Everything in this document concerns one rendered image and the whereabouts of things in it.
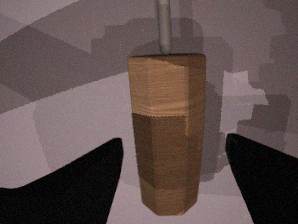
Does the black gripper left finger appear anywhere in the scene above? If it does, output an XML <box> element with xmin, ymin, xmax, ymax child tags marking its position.
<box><xmin>0</xmin><ymin>139</ymin><xmax>124</xmax><ymax>224</ymax></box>

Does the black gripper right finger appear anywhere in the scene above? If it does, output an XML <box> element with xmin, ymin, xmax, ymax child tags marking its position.
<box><xmin>225</xmin><ymin>133</ymin><xmax>298</xmax><ymax>224</ymax></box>

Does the tool with brown wooden handle and grey metal shaft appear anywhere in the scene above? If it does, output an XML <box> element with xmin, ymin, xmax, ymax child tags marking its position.
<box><xmin>126</xmin><ymin>0</ymin><xmax>206</xmax><ymax>216</ymax></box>

